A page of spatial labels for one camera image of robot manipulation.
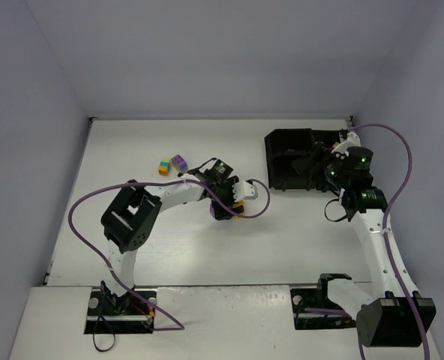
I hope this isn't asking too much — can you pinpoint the orange oval lego block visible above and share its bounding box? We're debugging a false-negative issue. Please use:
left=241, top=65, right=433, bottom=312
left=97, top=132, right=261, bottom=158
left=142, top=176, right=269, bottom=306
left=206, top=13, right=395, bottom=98
left=231, top=200, right=245, bottom=218

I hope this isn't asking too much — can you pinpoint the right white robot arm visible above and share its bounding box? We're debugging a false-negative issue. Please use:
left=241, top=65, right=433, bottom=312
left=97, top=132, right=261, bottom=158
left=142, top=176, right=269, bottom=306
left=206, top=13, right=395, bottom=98
left=294, top=140, right=437, bottom=347

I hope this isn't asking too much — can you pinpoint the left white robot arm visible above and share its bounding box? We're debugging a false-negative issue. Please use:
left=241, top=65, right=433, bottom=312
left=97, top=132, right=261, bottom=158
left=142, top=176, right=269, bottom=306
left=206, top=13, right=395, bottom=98
left=101, top=159, right=257, bottom=289

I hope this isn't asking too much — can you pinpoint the black compartment sorting tray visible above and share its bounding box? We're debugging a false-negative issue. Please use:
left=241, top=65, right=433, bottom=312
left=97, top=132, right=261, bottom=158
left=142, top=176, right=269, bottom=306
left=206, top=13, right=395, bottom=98
left=264, top=128, right=340, bottom=192

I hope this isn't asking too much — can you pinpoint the purple blue orange lego stack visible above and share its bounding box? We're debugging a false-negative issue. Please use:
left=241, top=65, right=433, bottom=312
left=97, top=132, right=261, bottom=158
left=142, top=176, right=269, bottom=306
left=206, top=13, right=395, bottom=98
left=170, top=154, right=188, bottom=173

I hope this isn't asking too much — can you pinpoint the green blue orange lego stack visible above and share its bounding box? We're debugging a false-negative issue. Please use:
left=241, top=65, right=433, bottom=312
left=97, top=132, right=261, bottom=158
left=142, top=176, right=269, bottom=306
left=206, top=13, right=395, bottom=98
left=158, top=157, right=171, bottom=176

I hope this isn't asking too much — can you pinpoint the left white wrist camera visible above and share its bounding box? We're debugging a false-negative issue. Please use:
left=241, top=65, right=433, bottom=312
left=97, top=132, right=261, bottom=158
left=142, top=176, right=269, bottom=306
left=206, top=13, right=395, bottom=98
left=232, top=181, right=258, bottom=203

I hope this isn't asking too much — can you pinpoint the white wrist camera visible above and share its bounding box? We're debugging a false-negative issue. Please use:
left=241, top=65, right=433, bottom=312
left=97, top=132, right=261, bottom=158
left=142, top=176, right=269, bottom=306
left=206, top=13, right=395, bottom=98
left=232, top=181, right=258, bottom=203
left=331, top=129, right=361, bottom=154

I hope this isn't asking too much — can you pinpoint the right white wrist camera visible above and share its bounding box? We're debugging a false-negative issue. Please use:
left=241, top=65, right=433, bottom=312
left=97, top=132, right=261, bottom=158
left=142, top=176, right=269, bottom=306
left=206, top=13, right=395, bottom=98
left=331, top=129, right=361, bottom=154

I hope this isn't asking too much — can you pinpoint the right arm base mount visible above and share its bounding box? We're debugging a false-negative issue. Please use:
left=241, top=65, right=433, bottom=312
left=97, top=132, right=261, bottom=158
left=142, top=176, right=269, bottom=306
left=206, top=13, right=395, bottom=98
left=289, top=273, right=356, bottom=331

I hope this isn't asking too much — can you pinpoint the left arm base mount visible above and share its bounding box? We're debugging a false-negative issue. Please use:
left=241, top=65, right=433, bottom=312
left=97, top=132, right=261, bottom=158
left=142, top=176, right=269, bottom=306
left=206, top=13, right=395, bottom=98
left=84, top=288, right=155, bottom=335

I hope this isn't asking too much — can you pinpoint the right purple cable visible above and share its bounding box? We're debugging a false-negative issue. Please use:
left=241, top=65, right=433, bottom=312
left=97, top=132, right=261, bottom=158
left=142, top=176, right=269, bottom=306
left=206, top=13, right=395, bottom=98
left=304, top=123, right=433, bottom=360

